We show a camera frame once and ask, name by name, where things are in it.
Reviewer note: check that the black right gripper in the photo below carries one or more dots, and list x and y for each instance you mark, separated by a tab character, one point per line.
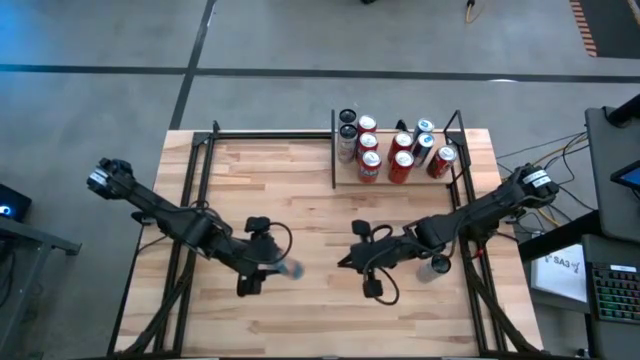
385	254

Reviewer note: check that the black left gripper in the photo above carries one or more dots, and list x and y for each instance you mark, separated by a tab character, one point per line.
260	255

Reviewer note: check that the blue silver Red Bull can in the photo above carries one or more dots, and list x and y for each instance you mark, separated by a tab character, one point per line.
292	270
422	147
425	124

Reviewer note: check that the red Fanta strawberry can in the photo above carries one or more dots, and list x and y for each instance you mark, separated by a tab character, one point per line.
367	123
370	167

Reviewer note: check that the white Celsius can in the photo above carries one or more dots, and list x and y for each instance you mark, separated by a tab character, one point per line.
430	272
346	145
347	116

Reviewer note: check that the red Star Wars Coca-Cola can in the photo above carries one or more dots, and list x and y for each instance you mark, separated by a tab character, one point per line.
441	162

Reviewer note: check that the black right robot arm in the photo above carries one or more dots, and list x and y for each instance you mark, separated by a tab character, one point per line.
480	210

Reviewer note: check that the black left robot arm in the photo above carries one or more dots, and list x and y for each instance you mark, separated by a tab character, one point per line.
165	215

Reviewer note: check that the black table clamp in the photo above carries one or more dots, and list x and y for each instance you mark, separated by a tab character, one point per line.
401	126
216	126

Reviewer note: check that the white paper sign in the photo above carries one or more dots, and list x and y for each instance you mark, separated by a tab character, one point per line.
560	272

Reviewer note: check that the grey metal stand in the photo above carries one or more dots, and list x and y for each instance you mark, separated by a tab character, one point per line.
30	240

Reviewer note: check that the black box with blue light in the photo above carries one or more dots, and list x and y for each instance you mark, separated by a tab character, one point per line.
10	202

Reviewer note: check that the backlit black keyboard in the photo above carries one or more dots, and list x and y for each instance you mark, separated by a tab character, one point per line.
615	292

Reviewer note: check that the grey desk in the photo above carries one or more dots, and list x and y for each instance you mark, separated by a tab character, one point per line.
615	220

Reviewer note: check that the tablet with blue screen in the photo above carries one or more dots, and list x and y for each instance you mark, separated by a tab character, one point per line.
629	176

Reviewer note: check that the black orange-striped floor mat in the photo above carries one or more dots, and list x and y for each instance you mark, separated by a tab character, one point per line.
615	27

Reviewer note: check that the black aluminium table frame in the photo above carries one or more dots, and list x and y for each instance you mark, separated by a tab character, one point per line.
280	135

